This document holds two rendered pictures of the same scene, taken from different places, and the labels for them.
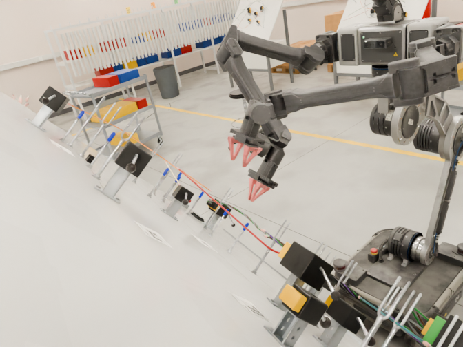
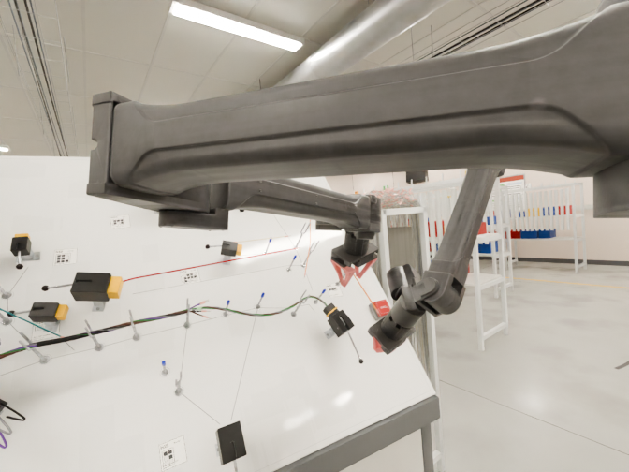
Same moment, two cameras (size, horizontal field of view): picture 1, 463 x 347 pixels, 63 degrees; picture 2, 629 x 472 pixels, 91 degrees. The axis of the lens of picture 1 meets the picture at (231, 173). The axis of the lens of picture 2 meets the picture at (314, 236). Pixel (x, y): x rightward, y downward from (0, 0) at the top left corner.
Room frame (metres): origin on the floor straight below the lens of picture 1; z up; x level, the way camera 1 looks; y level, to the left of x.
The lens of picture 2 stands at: (1.02, -0.81, 1.41)
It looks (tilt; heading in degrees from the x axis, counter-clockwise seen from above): 3 degrees down; 90
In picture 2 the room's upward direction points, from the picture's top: 5 degrees counter-clockwise
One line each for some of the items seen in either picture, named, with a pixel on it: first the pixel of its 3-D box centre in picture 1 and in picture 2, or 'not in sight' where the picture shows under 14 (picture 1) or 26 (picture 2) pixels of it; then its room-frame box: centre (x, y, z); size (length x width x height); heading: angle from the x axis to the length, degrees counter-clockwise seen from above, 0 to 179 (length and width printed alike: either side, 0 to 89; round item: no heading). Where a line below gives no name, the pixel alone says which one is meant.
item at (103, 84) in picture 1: (115, 118); not in sight; (4.93, 1.35, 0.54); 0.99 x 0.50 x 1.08; 137
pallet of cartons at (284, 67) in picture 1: (300, 56); not in sight; (8.44, -1.99, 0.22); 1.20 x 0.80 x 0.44; 128
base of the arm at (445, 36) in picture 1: (442, 48); not in sight; (1.25, -0.77, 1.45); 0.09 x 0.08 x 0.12; 36
